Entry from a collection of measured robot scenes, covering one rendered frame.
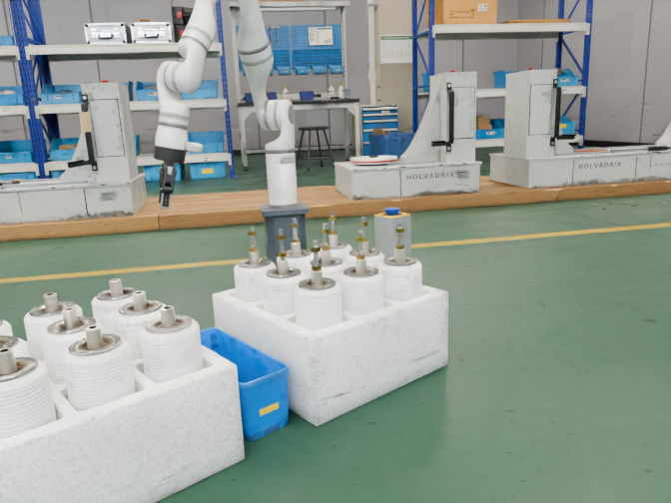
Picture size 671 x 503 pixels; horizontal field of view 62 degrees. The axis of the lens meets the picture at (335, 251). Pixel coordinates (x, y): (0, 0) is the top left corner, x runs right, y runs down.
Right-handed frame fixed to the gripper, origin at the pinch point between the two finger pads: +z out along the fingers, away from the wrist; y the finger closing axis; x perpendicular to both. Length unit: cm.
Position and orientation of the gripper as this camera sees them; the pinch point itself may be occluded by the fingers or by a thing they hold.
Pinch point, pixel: (164, 204)
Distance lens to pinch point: 146.8
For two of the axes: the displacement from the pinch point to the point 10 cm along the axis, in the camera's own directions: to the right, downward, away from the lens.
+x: 9.3, 1.0, 3.6
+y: 3.3, 2.2, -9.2
